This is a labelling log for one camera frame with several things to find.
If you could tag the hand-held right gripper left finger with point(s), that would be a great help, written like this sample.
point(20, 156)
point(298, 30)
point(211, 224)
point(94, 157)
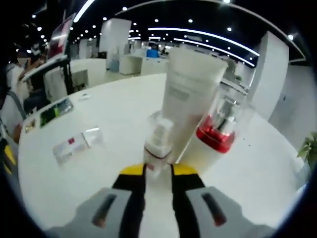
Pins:
point(119, 208)

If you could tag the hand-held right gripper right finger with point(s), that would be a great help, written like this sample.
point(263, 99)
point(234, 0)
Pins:
point(195, 210)

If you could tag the long clear skincare bottle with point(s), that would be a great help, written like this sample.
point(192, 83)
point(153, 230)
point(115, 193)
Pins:
point(74, 146)

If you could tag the small white pump skincare bottle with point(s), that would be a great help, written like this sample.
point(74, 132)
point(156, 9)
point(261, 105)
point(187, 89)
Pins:
point(158, 148)

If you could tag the red clear skincare bottle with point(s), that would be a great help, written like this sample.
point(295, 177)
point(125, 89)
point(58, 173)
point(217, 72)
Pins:
point(215, 138)

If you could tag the white skincare tube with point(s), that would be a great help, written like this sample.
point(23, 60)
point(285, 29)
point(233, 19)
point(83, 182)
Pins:
point(188, 99)

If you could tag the small brown packet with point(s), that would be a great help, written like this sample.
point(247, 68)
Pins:
point(30, 126)

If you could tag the green printed packet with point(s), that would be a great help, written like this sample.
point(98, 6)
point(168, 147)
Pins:
point(55, 112)

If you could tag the small white packet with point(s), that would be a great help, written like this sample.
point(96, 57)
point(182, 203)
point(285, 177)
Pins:
point(84, 96)

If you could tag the green potted plant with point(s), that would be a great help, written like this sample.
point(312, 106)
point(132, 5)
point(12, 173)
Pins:
point(308, 148)

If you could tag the large red display screen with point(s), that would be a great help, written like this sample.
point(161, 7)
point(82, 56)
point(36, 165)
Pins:
point(60, 37)

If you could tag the long white office counter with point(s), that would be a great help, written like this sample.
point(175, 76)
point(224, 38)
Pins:
point(131, 64)

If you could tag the blue bin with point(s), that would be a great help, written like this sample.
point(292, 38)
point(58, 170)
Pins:
point(152, 53)

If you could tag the long ceiling light strip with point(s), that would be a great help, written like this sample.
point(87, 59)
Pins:
point(83, 11)

